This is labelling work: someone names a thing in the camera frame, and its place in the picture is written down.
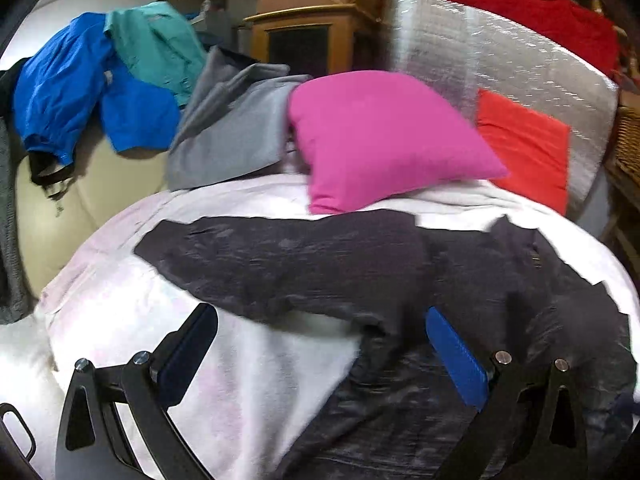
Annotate black quilted jacket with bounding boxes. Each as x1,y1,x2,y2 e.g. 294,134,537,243
134,210,637,479

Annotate white bed blanket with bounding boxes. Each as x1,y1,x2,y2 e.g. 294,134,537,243
38,176,639,479

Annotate red pillow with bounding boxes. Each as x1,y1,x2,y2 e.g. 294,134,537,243
476,89,570,214

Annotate beige sofa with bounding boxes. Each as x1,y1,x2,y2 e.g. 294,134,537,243
15,125,167,297

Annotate wicker basket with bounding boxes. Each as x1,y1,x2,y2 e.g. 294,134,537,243
608,105,640,184

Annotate pink pillow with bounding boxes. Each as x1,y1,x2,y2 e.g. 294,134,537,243
288,70,508,214

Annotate grey garment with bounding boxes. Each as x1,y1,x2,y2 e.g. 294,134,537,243
165,46,310,191

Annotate silver foil headboard panel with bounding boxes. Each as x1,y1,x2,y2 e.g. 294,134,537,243
381,0,618,220

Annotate blue jacket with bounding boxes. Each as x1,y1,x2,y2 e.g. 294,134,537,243
12,12,180,166

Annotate red cloth on railing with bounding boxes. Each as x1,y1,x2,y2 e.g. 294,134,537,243
449,0,620,76

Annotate teal shirt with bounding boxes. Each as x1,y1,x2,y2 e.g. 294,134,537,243
104,1,206,107

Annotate wooden curved column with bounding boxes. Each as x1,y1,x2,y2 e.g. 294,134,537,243
245,0,378,77

